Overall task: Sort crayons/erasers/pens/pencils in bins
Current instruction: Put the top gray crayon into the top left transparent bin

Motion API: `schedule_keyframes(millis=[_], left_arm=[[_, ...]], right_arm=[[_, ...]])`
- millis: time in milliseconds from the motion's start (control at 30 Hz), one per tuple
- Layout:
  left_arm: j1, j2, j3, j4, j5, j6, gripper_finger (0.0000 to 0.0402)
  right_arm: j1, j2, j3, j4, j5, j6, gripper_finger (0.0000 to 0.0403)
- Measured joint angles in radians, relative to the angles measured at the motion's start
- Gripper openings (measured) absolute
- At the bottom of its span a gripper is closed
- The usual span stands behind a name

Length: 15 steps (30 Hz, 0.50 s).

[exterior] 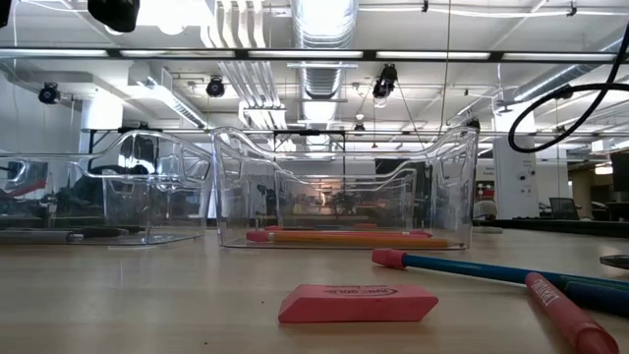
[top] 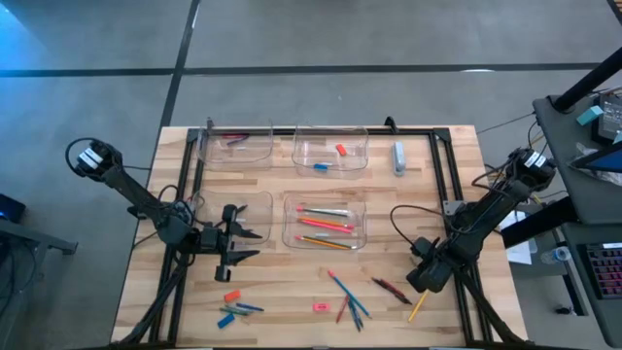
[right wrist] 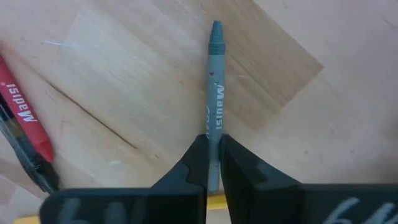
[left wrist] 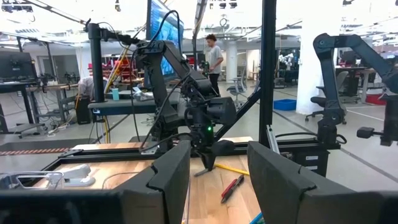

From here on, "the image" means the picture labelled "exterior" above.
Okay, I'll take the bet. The dark blue marker pen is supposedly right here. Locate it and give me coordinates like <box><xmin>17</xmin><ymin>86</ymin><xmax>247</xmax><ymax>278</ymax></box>
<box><xmin>564</xmin><ymin>278</ymin><xmax>629</xmax><ymax>317</ymax></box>

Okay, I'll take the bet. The black monitor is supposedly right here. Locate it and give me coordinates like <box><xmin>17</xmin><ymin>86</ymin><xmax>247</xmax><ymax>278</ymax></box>
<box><xmin>610</xmin><ymin>150</ymin><xmax>629</xmax><ymax>194</ymax></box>

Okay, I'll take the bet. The grey pen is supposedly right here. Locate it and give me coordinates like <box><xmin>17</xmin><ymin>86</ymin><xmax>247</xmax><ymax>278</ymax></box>
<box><xmin>0</xmin><ymin>229</ymin><xmax>86</xmax><ymax>246</ymax></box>

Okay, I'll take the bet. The black ceiling cord reel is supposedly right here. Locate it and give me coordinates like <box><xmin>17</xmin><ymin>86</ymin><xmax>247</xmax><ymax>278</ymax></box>
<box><xmin>550</xmin><ymin>83</ymin><xmax>575</xmax><ymax>102</ymax></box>
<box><xmin>204</xmin><ymin>76</ymin><xmax>226</xmax><ymax>98</ymax></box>
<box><xmin>37</xmin><ymin>82</ymin><xmax>62</xmax><ymax>106</ymax></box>
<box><xmin>372</xmin><ymin>63</ymin><xmax>399</xmax><ymax>99</ymax></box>

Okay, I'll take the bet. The dark long table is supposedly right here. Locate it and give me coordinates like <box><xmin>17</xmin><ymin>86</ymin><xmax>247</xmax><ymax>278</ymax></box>
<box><xmin>474</xmin><ymin>217</ymin><xmax>629</xmax><ymax>240</ymax></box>

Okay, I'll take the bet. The black frame rig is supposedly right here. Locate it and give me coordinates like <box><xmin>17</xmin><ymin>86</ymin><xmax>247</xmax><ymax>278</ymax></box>
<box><xmin>271</xmin><ymin>129</ymin><xmax>348</xmax><ymax>153</ymax></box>

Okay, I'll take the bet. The clear plastic bin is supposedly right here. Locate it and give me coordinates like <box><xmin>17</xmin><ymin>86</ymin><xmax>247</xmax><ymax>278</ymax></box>
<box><xmin>0</xmin><ymin>128</ymin><xmax>214</xmax><ymax>247</ymax></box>
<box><xmin>273</xmin><ymin>166</ymin><xmax>419</xmax><ymax>232</ymax></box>
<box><xmin>76</xmin><ymin>161</ymin><xmax>217</xmax><ymax>232</ymax></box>
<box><xmin>209</xmin><ymin>125</ymin><xmax>481</xmax><ymax>252</ymax></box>

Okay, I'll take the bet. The dark green crayon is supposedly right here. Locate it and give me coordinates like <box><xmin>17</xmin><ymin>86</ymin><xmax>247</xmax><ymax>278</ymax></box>
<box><xmin>557</xmin><ymin>273</ymin><xmax>629</xmax><ymax>292</ymax></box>

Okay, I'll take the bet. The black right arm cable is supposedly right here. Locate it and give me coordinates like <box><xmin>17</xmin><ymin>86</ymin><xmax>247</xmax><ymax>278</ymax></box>
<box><xmin>507</xmin><ymin>24</ymin><xmax>629</xmax><ymax>154</ymax></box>

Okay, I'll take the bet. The orange pencil pink eraser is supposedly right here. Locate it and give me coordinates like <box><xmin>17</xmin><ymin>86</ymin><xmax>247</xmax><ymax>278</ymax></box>
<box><xmin>284</xmin><ymin>226</ymin><xmax>434</xmax><ymax>239</ymax></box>
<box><xmin>244</xmin><ymin>229</ymin><xmax>467</xmax><ymax>250</ymax></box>

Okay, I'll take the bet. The red marker pen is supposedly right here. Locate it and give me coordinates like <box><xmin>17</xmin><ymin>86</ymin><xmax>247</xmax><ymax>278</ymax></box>
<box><xmin>523</xmin><ymin>270</ymin><xmax>621</xmax><ymax>354</ymax></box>

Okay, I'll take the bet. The black office chair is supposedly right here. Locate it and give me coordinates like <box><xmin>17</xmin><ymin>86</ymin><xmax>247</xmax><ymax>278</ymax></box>
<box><xmin>548</xmin><ymin>196</ymin><xmax>580</xmax><ymax>221</ymax></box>

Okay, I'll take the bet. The silver round duct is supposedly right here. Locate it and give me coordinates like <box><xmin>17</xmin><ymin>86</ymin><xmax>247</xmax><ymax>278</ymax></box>
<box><xmin>289</xmin><ymin>0</ymin><xmax>360</xmax><ymax>124</ymax></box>

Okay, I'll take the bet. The blue pencil pink eraser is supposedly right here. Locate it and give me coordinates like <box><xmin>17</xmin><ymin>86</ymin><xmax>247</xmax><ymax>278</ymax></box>
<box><xmin>371</xmin><ymin>247</ymin><xmax>629</xmax><ymax>291</ymax></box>

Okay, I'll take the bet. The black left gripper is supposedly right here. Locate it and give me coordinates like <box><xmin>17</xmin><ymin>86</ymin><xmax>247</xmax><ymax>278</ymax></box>
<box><xmin>87</xmin><ymin>0</ymin><xmax>142</xmax><ymax>33</ymax></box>

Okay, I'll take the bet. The black pen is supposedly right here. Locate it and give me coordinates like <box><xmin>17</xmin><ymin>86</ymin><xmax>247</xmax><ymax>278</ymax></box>
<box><xmin>599</xmin><ymin>254</ymin><xmax>629</xmax><ymax>270</ymax></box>
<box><xmin>73</xmin><ymin>224</ymin><xmax>147</xmax><ymax>239</ymax></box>

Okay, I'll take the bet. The white rectangular air duct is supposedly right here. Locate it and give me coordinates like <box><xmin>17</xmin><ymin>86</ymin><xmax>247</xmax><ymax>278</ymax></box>
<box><xmin>125</xmin><ymin>61</ymin><xmax>210</xmax><ymax>130</ymax></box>

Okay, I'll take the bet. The grey round duct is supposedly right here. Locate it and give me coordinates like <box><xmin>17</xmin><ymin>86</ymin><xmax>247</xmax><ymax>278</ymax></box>
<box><xmin>495</xmin><ymin>29</ymin><xmax>629</xmax><ymax>115</ymax></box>

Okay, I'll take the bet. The white column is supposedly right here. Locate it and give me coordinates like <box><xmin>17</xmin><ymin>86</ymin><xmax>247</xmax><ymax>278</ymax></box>
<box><xmin>492</xmin><ymin>102</ymin><xmax>538</xmax><ymax>221</ymax></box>

